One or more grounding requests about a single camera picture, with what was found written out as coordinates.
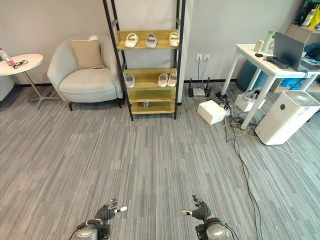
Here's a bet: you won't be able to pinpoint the white desk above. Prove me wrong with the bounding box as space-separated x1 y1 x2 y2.
221 43 320 130

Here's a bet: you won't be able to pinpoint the grey white slipper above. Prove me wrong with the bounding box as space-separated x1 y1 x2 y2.
125 73 136 89
145 32 159 49

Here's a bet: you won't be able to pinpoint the cream cup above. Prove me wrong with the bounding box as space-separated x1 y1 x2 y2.
254 39 265 53

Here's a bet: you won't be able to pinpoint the white box with headset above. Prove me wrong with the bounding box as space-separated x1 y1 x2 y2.
234 87 266 113

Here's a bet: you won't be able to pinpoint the cream slipper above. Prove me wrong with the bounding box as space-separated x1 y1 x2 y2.
157 72 169 88
168 31 180 47
166 71 178 88
124 32 140 48

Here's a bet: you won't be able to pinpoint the plastic bottle red label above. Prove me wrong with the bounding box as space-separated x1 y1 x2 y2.
0 47 14 67

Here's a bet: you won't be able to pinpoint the long black floor cable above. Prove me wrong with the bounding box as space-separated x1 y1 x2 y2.
224 122 263 240

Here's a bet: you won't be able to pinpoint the white cabinet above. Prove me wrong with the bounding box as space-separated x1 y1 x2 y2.
0 75 15 111

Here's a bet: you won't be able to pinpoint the beige cushion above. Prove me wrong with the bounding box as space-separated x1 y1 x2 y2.
69 38 105 70

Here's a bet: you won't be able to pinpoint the black remote device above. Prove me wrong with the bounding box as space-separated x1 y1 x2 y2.
265 56 290 69

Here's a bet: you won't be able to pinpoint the black frame wooden shoe rack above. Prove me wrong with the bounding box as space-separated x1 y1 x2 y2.
102 0 187 122

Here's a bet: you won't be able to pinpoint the white air purifier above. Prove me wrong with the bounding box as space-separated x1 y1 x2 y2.
254 89 320 146

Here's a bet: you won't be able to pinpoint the black router with antennas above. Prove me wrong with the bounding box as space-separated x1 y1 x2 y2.
188 77 215 99

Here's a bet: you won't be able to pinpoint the white cardboard box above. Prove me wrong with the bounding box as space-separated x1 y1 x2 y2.
197 99 230 126

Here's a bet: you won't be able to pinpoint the black eyeglasses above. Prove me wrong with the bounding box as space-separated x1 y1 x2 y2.
12 59 29 69

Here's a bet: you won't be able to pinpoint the white cable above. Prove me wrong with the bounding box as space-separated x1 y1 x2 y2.
223 104 294 155

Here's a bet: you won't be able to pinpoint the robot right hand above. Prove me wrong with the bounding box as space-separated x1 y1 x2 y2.
180 194 215 222

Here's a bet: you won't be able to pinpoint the round white side table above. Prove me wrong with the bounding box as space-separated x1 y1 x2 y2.
0 53 61 111

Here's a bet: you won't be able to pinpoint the light grey armchair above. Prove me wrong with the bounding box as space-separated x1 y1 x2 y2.
46 33 124 112

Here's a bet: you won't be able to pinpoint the dark grey laptop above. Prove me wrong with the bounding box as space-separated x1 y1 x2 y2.
273 31 320 73

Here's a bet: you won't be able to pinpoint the green white water bottle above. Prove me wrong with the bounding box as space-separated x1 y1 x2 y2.
265 29 277 53

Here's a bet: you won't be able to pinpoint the yellow bag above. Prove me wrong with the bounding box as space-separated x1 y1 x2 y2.
309 4 320 30

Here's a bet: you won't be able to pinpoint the blue plastic bag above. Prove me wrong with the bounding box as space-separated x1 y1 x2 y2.
279 77 311 89

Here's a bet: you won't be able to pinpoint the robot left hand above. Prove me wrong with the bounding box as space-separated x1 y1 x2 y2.
94 198 128 222

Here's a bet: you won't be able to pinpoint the teal pouf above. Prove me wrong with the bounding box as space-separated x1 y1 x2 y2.
236 58 271 91

